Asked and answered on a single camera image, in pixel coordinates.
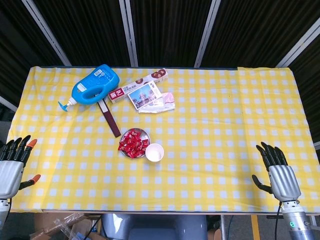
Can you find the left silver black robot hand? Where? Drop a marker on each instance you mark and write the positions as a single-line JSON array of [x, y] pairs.
[[10, 175]]

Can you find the white partition frame post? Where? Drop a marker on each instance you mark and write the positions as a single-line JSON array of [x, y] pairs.
[[300, 48], [48, 35], [207, 32], [317, 146], [7, 103], [129, 32]]

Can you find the metal table leg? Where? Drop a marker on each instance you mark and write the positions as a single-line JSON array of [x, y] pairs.
[[222, 227]]

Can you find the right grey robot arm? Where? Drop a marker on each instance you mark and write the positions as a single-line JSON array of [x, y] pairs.
[[296, 222]]

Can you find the dark red flat stick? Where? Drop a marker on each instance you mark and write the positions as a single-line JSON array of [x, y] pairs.
[[110, 120]]

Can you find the blue pump bottle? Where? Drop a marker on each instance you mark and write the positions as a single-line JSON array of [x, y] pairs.
[[100, 82]]

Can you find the round steel plate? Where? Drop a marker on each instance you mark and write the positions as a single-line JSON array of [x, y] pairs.
[[146, 136]]

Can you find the clear plastic packaging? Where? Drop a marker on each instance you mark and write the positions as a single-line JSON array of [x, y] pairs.
[[60, 225]]

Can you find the black ribbed partition panel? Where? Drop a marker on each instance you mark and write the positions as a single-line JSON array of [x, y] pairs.
[[17, 50], [250, 30], [167, 30], [87, 30], [312, 87]]

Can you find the brown cardboard box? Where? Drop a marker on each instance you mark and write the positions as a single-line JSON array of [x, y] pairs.
[[42, 221]]

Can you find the building photo postcard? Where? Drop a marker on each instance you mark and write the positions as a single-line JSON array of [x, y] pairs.
[[142, 96]]

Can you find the grey robot torso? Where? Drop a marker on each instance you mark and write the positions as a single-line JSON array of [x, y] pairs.
[[155, 225]]

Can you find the long beige baking paper box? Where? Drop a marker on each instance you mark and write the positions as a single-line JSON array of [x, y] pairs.
[[117, 96]]

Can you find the pink white plastic packet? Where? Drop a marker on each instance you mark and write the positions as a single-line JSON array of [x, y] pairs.
[[167, 100]]

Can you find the yellow white checked tablecloth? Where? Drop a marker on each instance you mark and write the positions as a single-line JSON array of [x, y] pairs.
[[200, 150]]

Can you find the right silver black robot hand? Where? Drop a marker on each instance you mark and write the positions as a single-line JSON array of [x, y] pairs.
[[285, 182]]

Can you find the white paper cup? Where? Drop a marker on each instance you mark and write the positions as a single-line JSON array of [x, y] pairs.
[[155, 153]]

